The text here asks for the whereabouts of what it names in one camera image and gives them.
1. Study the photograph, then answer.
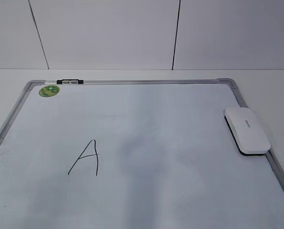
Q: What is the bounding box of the white whiteboard eraser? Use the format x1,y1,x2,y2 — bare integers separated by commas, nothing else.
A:
223,107,271,156

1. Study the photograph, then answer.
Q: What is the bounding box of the round green magnet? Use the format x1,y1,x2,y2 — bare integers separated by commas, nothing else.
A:
39,85,61,97

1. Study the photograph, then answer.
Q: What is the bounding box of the white whiteboard with grey frame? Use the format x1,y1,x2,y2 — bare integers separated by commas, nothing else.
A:
0,79,284,229

